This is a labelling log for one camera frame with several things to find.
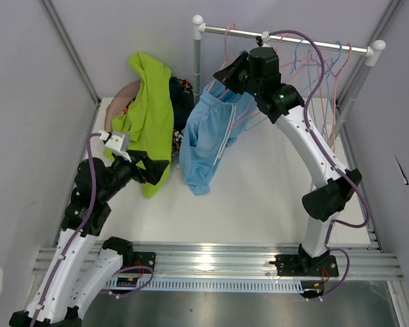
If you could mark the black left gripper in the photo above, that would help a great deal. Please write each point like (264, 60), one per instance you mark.
(154, 168)

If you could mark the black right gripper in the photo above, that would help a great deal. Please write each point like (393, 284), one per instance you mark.
(227, 76)

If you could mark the orange camouflage shorts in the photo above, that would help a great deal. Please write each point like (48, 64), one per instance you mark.
(155, 114)

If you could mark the light blue shorts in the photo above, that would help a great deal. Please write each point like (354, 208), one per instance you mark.
(213, 125)

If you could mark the lime green shorts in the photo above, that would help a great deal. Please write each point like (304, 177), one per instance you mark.
(149, 117)

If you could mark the navy blue shorts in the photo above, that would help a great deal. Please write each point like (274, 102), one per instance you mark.
(182, 99)

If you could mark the blue hanger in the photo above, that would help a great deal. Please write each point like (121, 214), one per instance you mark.
(323, 91)
(317, 112)

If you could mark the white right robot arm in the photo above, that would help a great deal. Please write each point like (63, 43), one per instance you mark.
(257, 73)

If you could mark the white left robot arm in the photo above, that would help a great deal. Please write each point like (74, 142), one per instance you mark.
(65, 294)

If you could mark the pink translucent plastic basin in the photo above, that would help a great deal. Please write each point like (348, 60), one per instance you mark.
(119, 103)

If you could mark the white metal clothes rack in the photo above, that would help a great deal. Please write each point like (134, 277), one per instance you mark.
(264, 146)

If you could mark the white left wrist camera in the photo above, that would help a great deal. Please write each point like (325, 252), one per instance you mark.
(117, 142)

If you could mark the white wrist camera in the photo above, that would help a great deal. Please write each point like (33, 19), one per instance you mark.
(117, 142)
(263, 40)

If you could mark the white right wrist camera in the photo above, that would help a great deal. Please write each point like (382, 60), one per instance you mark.
(263, 40)

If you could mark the white slotted cable duct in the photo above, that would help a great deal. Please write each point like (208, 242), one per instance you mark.
(287, 286)

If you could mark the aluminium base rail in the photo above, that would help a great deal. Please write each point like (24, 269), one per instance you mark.
(229, 261)

